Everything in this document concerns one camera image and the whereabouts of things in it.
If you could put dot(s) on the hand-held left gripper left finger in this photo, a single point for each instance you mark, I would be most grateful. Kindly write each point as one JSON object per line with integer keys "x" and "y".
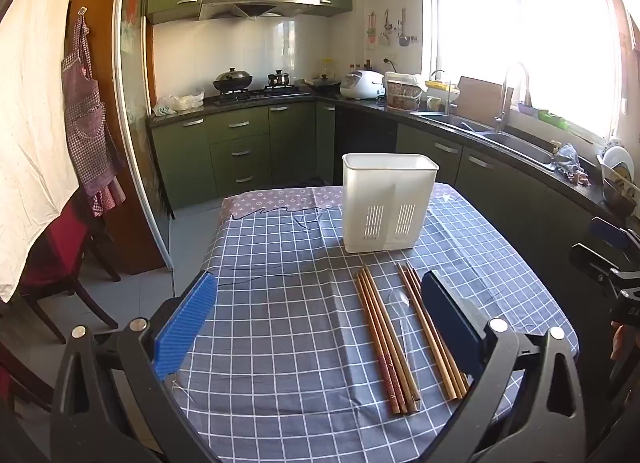
{"x": 184, "y": 330}

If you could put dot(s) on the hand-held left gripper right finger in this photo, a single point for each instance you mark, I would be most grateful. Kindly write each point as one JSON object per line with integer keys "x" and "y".
{"x": 450, "y": 325}

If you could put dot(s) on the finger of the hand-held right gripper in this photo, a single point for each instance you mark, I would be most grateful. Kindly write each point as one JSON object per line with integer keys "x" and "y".
{"x": 595, "y": 259}
{"x": 609, "y": 233}

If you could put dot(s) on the plain wooden chopstick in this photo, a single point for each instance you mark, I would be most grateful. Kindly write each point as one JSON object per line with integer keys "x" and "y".
{"x": 417, "y": 270}
{"x": 387, "y": 313}
{"x": 413, "y": 273}
{"x": 438, "y": 343}
{"x": 430, "y": 343}
{"x": 383, "y": 323}

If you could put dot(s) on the clear plastic spoon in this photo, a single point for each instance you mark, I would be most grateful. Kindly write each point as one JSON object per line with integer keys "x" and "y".
{"x": 399, "y": 302}

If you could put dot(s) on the wooden chopstick with red end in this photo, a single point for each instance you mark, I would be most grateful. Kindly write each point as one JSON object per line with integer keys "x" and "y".
{"x": 382, "y": 343}
{"x": 373, "y": 338}

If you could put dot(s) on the white plastic utensil holder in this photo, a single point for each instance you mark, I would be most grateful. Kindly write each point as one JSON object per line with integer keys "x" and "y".
{"x": 385, "y": 203}

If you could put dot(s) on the person's right hand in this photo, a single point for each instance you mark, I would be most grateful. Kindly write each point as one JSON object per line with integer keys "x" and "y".
{"x": 618, "y": 342}

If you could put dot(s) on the dish rack with plates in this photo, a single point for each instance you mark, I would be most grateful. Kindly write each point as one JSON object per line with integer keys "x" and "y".
{"x": 617, "y": 178}

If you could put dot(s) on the crumpled rag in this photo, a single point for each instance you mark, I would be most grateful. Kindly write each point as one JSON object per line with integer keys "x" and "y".
{"x": 570, "y": 163}

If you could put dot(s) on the blue checked tablecloth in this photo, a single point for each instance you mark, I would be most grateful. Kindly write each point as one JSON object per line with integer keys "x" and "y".
{"x": 290, "y": 323}

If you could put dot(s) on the green plastic container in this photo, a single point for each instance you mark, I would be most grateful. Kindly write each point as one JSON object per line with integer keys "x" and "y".
{"x": 552, "y": 119}

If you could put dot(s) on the steel kitchen sink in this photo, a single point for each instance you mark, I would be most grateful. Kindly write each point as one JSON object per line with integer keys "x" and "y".
{"x": 500, "y": 140}

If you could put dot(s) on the red wooden chair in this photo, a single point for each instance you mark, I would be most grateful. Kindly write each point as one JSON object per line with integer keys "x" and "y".
{"x": 55, "y": 248}

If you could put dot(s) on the purple patterned cloth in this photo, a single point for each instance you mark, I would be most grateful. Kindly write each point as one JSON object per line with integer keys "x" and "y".
{"x": 280, "y": 200}

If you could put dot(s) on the tall steel faucet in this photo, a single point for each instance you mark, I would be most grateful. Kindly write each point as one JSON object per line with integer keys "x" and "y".
{"x": 505, "y": 98}

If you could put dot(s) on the green base cabinets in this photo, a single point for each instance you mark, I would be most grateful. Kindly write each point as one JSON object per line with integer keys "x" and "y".
{"x": 240, "y": 153}

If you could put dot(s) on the wooden cutting board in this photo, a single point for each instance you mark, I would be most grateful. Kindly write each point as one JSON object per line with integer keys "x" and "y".
{"x": 480, "y": 98}

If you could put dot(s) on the black built-in appliance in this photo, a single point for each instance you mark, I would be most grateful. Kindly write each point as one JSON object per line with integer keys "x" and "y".
{"x": 365, "y": 143}

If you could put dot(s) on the small curved faucet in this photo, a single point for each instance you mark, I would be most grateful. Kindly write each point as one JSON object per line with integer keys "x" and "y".
{"x": 448, "y": 98}

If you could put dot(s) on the kitchen window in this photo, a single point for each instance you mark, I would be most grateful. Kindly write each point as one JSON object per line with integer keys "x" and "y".
{"x": 525, "y": 33}

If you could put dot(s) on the ceramic mug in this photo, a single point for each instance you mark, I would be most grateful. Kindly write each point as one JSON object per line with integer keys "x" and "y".
{"x": 434, "y": 104}

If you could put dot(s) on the white plastic bags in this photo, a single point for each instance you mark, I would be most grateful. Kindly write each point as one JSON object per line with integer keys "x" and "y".
{"x": 180, "y": 103}

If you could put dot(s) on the black countertop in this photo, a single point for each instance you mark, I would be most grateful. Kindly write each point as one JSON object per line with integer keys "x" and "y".
{"x": 365, "y": 105}

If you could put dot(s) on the basket with white cloth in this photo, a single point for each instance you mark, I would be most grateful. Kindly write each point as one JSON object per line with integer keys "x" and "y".
{"x": 402, "y": 93}

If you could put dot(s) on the checked apron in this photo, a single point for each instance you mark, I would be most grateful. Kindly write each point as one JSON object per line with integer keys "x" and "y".
{"x": 85, "y": 108}

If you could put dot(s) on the black gas stove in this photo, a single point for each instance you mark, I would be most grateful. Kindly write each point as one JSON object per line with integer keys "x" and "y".
{"x": 260, "y": 94}

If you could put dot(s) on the black wok with lid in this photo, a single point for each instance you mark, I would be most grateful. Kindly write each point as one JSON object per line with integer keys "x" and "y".
{"x": 232, "y": 80}

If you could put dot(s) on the white rice cooker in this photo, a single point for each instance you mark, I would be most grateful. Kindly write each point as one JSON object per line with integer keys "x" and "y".
{"x": 361, "y": 85}

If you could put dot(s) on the white hanging sheet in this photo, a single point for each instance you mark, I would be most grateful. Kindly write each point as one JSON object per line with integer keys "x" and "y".
{"x": 30, "y": 118}

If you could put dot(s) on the glass sliding door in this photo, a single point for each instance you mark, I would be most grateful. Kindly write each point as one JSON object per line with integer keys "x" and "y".
{"x": 132, "y": 68}

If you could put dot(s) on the small black pot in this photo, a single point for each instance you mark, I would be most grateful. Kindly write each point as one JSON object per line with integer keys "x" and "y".
{"x": 278, "y": 79}

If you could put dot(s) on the black pan with lid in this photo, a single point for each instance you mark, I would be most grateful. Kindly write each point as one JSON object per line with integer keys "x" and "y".
{"x": 322, "y": 84}

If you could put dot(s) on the yellow bottle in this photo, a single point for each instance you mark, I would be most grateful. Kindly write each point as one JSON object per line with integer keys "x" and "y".
{"x": 327, "y": 68}

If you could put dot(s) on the hanging ladle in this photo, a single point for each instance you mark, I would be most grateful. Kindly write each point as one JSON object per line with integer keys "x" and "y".
{"x": 403, "y": 33}

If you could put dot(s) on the hanging decorated card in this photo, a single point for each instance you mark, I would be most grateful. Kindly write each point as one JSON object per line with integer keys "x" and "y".
{"x": 372, "y": 29}

